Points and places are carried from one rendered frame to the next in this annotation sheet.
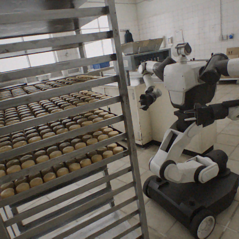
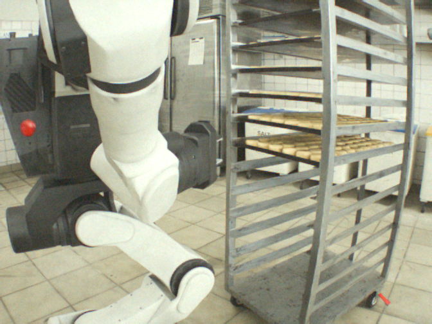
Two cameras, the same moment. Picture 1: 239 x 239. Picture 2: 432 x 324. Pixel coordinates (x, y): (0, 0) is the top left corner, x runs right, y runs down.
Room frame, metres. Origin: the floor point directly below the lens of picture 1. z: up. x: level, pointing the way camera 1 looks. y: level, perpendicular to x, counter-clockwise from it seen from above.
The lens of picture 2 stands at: (2.13, -0.25, 0.98)
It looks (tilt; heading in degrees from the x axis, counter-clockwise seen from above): 13 degrees down; 173
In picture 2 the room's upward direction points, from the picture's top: straight up
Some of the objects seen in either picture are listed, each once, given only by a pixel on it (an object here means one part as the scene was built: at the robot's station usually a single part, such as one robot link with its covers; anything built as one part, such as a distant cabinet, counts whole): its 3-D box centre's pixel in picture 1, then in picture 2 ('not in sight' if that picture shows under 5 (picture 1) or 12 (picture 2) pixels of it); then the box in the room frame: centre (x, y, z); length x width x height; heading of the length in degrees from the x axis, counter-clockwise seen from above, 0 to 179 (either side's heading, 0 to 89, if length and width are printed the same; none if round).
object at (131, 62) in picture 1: (144, 66); not in sight; (2.74, -0.42, 1.01); 0.72 x 0.33 x 0.34; 127
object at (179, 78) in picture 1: (190, 82); (61, 98); (1.40, -0.51, 0.98); 0.34 x 0.30 x 0.36; 26
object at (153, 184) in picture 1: (196, 180); not in sight; (1.40, -0.53, 0.19); 0.64 x 0.52 x 0.33; 116
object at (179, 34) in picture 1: (179, 36); not in sight; (6.61, -2.17, 1.37); 0.27 x 0.02 x 0.40; 43
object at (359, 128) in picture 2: not in sight; (371, 126); (1.16, 0.42, 0.87); 0.64 x 0.03 x 0.03; 116
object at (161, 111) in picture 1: (180, 113); not in sight; (2.34, -0.73, 0.45); 0.70 x 0.34 x 0.90; 37
